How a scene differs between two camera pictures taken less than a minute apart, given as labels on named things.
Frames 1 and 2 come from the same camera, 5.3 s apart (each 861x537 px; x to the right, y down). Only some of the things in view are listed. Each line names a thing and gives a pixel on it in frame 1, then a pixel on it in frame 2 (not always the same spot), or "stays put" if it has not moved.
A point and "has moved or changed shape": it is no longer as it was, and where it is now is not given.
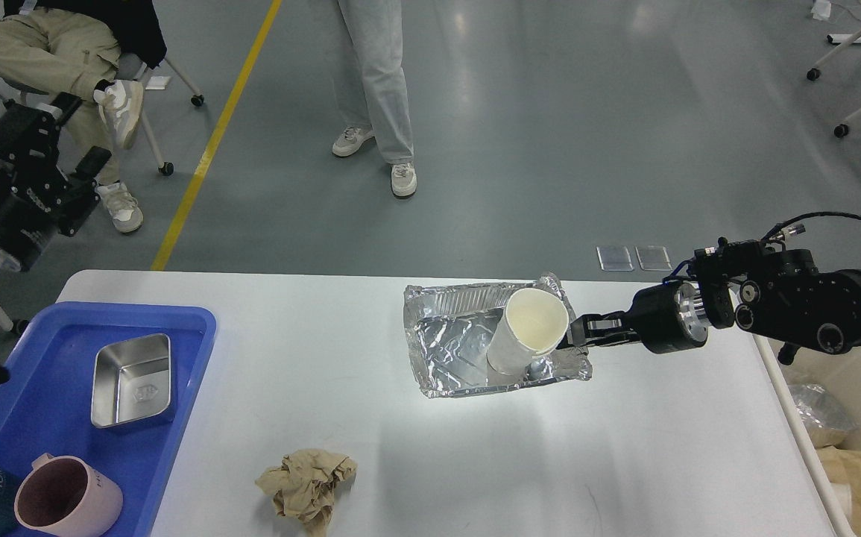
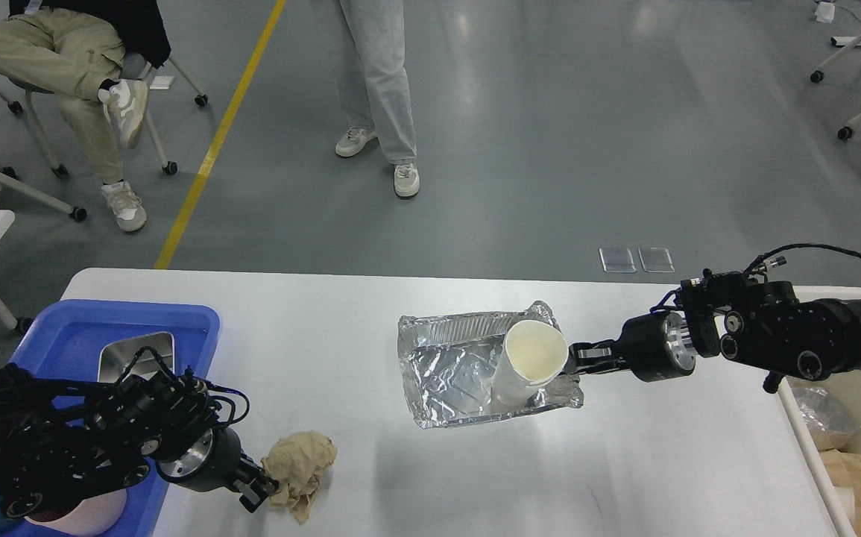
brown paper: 303,487 has moved or changed shape
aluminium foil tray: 449,327 → 450,364
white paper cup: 534,323 → 534,353
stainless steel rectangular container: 131,380 stays put
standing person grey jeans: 375,86 stays put
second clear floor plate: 614,258 stays put
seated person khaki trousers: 93,49 stays put
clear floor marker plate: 654,258 stays put
